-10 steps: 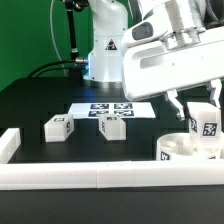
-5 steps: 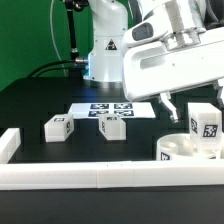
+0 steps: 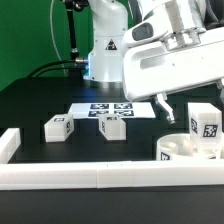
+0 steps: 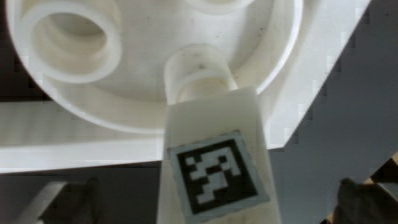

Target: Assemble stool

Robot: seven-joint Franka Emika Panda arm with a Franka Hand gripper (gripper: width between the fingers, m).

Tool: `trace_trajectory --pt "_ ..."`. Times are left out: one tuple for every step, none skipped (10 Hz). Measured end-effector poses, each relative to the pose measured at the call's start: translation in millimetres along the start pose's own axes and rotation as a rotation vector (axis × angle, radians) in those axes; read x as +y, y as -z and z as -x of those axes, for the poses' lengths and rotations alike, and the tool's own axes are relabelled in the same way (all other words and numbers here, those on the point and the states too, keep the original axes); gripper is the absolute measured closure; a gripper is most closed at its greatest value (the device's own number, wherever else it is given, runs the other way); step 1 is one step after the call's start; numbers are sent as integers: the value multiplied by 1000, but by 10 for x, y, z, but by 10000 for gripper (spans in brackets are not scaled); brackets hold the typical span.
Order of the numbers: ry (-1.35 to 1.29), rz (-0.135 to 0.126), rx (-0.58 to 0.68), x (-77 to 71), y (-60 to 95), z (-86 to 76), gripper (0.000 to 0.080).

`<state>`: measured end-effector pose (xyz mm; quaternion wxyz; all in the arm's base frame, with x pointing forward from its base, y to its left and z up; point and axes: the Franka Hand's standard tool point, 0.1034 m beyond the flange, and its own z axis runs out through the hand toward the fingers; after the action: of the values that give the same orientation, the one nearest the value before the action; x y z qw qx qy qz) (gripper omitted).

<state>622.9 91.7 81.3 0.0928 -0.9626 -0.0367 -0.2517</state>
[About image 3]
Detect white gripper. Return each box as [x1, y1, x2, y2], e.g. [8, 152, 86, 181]
[122, 0, 224, 124]

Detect white round stool seat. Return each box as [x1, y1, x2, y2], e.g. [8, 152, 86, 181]
[156, 133, 224, 161]

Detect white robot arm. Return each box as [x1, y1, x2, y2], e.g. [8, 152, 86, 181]
[84, 0, 224, 123]

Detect white U-shaped fence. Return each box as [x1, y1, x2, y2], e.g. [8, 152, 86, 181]
[0, 128, 224, 190]

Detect white marker sheet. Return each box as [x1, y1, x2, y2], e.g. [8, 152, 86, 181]
[69, 102, 155, 119]

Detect black cables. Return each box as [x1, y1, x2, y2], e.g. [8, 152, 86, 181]
[27, 59, 88, 79]

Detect white cable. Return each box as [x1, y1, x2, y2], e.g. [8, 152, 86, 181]
[49, 0, 69, 78]

